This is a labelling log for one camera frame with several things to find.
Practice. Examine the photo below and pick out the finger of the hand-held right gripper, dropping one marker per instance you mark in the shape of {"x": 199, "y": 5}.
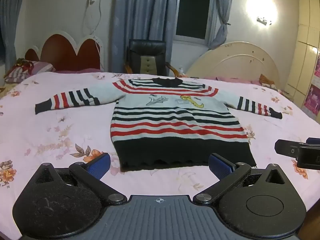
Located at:
{"x": 287, "y": 148}
{"x": 308, "y": 157}

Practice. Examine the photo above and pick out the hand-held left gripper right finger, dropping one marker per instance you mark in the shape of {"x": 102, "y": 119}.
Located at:
{"x": 220, "y": 166}

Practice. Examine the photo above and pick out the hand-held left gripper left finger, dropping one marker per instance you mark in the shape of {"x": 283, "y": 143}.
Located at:
{"x": 99, "y": 166}

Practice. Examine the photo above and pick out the striped knit sweater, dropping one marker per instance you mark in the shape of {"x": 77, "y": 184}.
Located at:
{"x": 175, "y": 120}

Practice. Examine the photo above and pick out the floral pink bedsheet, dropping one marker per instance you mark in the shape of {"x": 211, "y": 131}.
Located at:
{"x": 62, "y": 135}

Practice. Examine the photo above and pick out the orange cloth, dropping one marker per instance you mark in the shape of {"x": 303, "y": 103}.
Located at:
{"x": 267, "y": 81}

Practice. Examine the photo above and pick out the cream round headboard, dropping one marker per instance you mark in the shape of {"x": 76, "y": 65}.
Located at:
{"x": 237, "y": 65}

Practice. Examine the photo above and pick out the cream wardrobe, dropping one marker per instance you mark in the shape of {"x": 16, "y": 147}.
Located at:
{"x": 303, "y": 42}

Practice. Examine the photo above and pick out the striped pink pillow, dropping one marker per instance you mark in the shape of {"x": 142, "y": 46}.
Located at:
{"x": 41, "y": 68}

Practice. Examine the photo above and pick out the red scalloped headboard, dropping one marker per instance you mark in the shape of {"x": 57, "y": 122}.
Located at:
{"x": 65, "y": 52}

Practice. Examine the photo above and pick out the black office chair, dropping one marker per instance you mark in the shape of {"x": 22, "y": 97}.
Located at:
{"x": 147, "y": 52}

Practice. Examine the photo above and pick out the red patterned cloth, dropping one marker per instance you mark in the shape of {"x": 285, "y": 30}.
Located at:
{"x": 21, "y": 66}

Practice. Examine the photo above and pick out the tied grey-blue curtain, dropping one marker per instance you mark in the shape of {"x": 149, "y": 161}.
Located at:
{"x": 223, "y": 17}

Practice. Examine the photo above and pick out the wide grey-blue curtain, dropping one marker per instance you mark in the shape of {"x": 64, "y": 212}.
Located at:
{"x": 140, "y": 17}

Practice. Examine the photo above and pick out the dark window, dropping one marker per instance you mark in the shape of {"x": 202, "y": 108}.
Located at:
{"x": 193, "y": 10}

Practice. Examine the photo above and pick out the grey-blue curtain panel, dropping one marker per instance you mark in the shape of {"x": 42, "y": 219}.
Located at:
{"x": 10, "y": 17}

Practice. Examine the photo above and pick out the large pink wall poster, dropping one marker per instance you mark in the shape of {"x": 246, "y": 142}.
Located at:
{"x": 312, "y": 101}

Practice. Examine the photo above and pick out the small pink wall poster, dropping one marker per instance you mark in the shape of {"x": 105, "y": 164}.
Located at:
{"x": 317, "y": 66}

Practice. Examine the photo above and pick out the wall lamp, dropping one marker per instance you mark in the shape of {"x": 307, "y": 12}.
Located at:
{"x": 264, "y": 20}

